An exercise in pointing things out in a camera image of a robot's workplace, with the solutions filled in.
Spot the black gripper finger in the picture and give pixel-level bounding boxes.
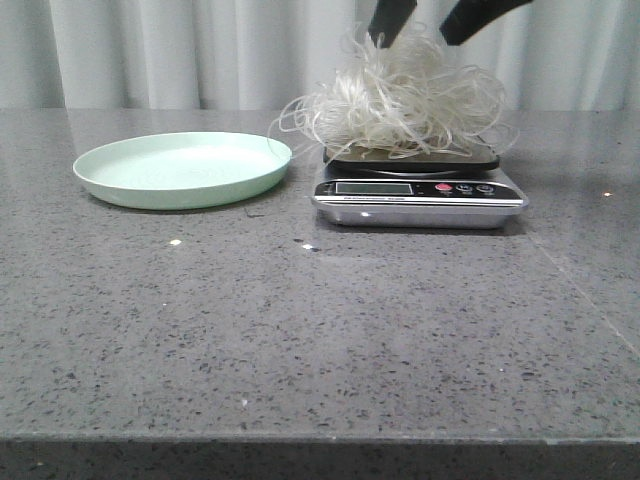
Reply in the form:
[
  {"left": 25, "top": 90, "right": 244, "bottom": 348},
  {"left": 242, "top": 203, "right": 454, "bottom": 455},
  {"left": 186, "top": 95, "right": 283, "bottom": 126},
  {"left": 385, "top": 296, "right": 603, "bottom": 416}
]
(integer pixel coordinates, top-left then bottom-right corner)
[
  {"left": 439, "top": 0, "right": 532, "bottom": 46},
  {"left": 367, "top": 0, "right": 417, "bottom": 49}
]

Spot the white pleated curtain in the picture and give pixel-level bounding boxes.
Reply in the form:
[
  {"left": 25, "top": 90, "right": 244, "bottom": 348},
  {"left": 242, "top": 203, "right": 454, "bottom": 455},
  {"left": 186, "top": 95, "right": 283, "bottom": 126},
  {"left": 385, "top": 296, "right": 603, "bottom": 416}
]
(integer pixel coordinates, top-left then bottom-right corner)
[{"left": 1, "top": 1, "right": 639, "bottom": 111}]

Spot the light green round plate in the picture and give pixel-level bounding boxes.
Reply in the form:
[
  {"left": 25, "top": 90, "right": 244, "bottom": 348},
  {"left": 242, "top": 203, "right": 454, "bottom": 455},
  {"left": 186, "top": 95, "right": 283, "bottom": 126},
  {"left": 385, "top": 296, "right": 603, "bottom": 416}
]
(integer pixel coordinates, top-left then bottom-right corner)
[{"left": 73, "top": 132, "right": 292, "bottom": 210}]

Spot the white vermicelli noodle bundle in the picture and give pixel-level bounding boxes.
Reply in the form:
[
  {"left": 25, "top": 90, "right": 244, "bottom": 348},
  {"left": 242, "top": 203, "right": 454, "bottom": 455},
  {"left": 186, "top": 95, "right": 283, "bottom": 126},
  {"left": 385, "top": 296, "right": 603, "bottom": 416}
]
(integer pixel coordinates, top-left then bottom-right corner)
[{"left": 271, "top": 26, "right": 518, "bottom": 160}]

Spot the black silver kitchen scale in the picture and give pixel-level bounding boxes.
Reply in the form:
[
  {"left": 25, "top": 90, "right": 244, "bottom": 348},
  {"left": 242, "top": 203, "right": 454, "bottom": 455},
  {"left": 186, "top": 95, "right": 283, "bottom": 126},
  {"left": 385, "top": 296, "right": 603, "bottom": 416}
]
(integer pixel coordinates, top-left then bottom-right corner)
[{"left": 311, "top": 144, "right": 529, "bottom": 229}]

